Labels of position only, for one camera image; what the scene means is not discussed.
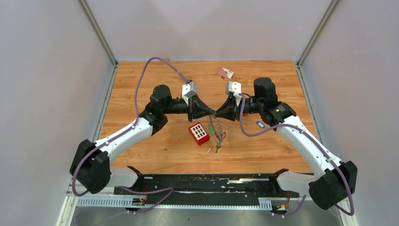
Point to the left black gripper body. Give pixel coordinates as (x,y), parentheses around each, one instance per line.
(179,106)

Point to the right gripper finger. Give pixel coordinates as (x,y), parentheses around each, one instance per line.
(226,115)
(226,107)

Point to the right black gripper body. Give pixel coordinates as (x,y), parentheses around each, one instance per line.
(251,105)

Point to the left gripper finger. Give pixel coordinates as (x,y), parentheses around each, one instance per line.
(201,108)
(201,114)

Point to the large metal keyring with rings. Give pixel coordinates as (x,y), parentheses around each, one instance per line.
(216,131)

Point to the key with blue tag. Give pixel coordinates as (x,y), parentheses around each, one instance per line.
(260,124)

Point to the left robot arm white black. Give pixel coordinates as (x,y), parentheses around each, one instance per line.
(91,167)

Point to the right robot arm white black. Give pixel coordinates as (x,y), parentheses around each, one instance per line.
(332,182)

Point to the red window toy brick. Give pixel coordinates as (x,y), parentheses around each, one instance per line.
(199,133)

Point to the playing card box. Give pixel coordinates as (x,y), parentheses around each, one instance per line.
(225,73)

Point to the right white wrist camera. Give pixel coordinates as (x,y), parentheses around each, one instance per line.
(234,88)

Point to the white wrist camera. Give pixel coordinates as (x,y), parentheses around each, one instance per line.
(234,88)
(189,90)

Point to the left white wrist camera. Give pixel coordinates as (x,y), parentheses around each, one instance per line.
(189,90)

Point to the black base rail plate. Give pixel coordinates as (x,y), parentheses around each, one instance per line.
(235,190)

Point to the right aluminium frame post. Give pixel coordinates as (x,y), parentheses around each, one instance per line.
(317,32)

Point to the aluminium frame post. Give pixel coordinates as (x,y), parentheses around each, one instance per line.
(97,30)
(317,32)

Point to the left aluminium frame post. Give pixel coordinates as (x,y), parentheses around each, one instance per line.
(97,30)

